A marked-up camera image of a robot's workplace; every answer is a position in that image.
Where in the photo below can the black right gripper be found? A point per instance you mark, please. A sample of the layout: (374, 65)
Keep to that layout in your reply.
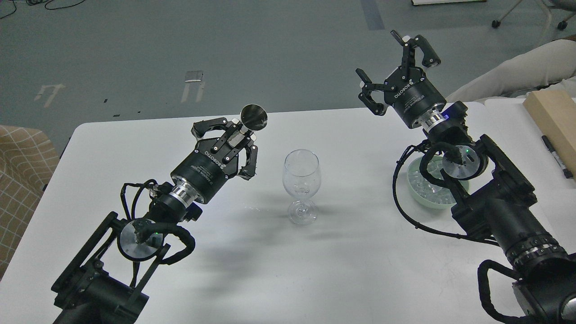
(416, 99)

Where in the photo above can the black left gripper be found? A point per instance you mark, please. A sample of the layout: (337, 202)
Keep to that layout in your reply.
(215, 160)

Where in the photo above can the steel double jigger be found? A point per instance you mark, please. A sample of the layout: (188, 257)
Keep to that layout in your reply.
(252, 118)

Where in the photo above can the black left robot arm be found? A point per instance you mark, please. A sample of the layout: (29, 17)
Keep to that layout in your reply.
(104, 282)

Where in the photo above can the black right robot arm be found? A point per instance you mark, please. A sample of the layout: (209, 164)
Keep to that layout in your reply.
(492, 197)

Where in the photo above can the clear wine glass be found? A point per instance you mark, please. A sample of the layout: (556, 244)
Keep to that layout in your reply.
(302, 180)

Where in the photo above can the green bowl of ice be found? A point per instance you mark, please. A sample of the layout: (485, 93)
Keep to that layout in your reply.
(424, 192)

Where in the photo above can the white board on floor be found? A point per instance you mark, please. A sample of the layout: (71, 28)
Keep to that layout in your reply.
(440, 2)

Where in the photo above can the light wooden block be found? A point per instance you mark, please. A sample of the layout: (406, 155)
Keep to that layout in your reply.
(554, 112)

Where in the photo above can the person's beige trouser leg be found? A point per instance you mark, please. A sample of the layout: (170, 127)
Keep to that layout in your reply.
(551, 66)

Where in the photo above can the office chair wheeled base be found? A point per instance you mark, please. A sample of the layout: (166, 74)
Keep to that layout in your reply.
(545, 14)

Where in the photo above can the black marker pen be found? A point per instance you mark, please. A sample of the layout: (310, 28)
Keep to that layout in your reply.
(549, 146)

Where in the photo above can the beige checkered chair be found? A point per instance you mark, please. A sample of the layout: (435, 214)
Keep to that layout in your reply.
(28, 160)

